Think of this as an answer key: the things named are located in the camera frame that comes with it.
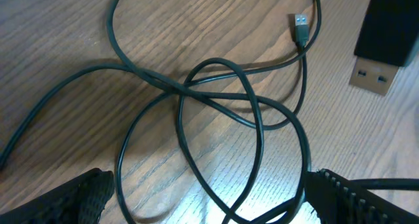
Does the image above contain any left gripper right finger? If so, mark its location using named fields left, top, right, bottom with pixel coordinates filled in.
left=305, top=169, right=418, bottom=224

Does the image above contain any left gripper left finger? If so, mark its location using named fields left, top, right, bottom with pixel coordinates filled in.
left=1, top=168, right=115, bottom=223

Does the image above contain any large black USB plug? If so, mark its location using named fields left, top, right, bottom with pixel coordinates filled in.
left=349, top=0, right=418, bottom=96

